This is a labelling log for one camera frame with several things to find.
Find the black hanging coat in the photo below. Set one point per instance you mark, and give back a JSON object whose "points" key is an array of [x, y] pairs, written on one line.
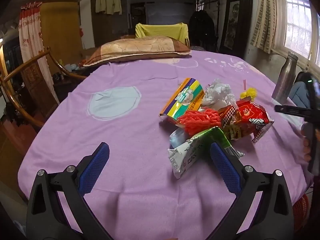
{"points": [[202, 30]]}

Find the dark framed scroll painting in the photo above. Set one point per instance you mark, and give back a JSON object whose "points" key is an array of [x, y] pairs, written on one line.
{"points": [[232, 25]]}

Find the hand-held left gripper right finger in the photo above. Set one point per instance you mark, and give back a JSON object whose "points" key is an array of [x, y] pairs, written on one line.
{"points": [[223, 165]]}

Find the green bottle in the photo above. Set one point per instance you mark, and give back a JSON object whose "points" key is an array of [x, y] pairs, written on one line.
{"points": [[60, 63]]}

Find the blue chair cushion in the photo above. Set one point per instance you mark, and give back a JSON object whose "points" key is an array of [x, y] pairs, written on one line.
{"points": [[298, 92]]}

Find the red white floral curtain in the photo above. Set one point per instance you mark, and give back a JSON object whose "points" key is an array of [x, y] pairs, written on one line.
{"points": [[31, 42]]}

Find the green white packet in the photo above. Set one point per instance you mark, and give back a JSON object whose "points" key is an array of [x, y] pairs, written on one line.
{"points": [[190, 152]]}

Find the dark wooden wardrobe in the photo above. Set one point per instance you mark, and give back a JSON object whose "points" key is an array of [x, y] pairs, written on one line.
{"points": [[110, 30]]}

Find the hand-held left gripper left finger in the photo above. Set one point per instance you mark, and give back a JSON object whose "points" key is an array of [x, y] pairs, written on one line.
{"points": [[96, 165]]}

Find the red mesh basket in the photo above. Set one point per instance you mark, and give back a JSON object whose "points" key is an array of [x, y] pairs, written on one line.
{"points": [[301, 210]]}

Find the bent rattan chair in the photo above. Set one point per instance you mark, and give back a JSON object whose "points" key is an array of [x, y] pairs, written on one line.
{"points": [[30, 118]]}

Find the person's right hand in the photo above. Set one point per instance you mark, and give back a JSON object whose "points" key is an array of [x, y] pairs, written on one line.
{"points": [[306, 147]]}

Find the yellow wooden door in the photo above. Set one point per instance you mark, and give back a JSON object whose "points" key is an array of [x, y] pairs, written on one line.
{"points": [[60, 30]]}

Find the metal bottle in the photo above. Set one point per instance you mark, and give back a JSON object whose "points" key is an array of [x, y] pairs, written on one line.
{"points": [[283, 85]]}

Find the beige checkered curtain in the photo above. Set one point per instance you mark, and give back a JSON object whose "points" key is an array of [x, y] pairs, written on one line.
{"points": [[265, 17]]}

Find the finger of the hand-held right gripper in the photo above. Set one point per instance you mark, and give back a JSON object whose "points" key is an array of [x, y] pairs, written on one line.
{"points": [[290, 110]]}

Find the yellow purple green snack packet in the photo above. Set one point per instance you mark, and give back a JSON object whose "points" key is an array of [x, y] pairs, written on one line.
{"points": [[182, 100]]}

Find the window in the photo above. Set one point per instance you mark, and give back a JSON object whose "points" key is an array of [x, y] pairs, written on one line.
{"points": [[297, 17]]}

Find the yellow chair cover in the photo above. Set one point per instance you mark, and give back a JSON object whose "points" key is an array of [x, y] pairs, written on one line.
{"points": [[160, 30]]}

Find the white plastic bag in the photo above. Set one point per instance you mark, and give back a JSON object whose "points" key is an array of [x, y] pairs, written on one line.
{"points": [[217, 92]]}

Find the yellow net ball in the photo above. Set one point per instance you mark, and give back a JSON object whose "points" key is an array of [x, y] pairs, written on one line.
{"points": [[248, 93]]}

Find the checkered snack packet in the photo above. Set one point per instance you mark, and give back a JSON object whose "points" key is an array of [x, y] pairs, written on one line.
{"points": [[228, 120]]}

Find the black chair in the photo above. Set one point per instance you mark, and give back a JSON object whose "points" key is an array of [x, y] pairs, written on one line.
{"points": [[300, 76]]}

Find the orange mesh bag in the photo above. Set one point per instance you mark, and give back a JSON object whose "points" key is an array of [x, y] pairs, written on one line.
{"points": [[197, 120]]}

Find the brown gold pillow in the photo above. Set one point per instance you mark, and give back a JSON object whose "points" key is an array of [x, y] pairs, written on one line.
{"points": [[137, 47]]}

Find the grey board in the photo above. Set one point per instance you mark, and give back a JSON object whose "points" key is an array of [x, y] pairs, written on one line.
{"points": [[170, 13]]}

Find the red snack packet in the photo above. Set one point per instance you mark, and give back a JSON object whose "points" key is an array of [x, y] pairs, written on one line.
{"points": [[252, 115]]}

